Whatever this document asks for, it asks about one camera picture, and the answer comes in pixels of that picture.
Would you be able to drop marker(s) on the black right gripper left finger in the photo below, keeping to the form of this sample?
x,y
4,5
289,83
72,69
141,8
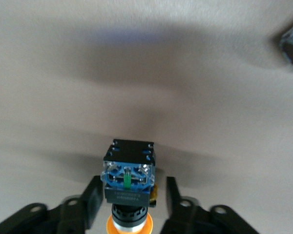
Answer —
x,y
70,214

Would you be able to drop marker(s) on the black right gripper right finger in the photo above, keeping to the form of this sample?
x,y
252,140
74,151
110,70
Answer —
x,y
185,219

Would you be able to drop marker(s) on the yellow push button switch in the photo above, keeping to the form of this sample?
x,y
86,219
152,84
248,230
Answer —
x,y
128,180

